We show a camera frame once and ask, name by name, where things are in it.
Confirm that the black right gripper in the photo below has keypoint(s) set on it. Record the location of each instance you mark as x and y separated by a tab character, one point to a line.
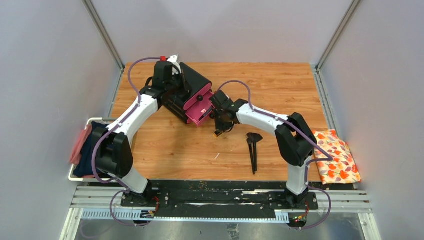
220	126

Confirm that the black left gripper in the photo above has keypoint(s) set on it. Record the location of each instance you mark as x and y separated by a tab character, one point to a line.
181	78

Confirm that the black drawer organizer box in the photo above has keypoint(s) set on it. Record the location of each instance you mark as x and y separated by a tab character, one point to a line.
175	102

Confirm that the black gold lipstick case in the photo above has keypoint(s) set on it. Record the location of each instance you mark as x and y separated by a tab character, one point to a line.
217	133

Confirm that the pink drawer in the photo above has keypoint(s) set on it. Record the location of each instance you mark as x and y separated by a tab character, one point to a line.
194	98
195	112

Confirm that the pink top drawer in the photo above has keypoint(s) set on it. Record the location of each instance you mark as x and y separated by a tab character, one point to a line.
194	98

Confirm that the black fan makeup brush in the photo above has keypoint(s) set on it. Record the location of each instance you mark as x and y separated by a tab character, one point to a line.
256	137

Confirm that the black mascara tube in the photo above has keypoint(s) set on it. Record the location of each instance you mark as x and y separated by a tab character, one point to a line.
206	113

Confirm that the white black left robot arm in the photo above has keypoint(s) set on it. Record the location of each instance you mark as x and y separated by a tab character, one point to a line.
112	157

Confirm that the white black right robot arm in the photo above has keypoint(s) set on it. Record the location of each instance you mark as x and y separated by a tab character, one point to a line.
295	139

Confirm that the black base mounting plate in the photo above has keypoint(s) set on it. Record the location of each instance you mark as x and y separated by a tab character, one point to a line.
219	199

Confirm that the pink cloth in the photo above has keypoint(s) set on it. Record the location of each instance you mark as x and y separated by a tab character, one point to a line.
76	155

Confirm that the navy blue cloth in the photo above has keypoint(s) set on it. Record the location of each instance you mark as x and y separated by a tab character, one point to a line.
84	168

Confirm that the floral orange cloth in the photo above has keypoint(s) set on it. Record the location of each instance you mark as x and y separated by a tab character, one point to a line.
342	169

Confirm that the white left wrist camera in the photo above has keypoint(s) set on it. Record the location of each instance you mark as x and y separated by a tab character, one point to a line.
174	59

